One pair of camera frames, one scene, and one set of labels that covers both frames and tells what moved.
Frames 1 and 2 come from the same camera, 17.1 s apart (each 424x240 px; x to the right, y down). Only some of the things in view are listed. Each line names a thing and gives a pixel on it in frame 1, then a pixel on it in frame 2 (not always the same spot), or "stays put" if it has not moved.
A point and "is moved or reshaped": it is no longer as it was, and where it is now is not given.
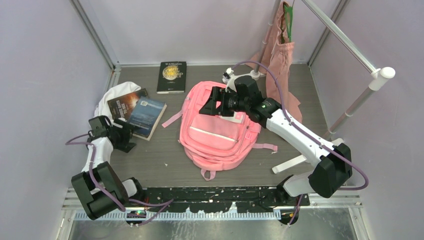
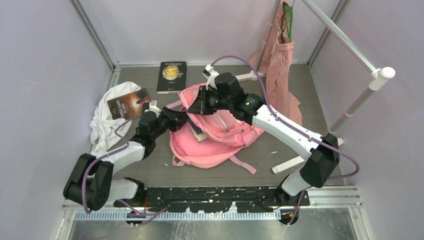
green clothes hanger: x=289 y=17 stays put
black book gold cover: x=172 y=77 stays put
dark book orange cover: x=122 y=107 stays put
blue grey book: x=146 y=117 is moved or reshaped
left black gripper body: x=122 y=135 -> x=165 y=122
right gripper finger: x=210 y=108 -> x=198 y=106
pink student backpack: x=209 y=141 is moved or reshaped
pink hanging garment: x=278 y=55 stays put
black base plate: x=218 y=199 stays put
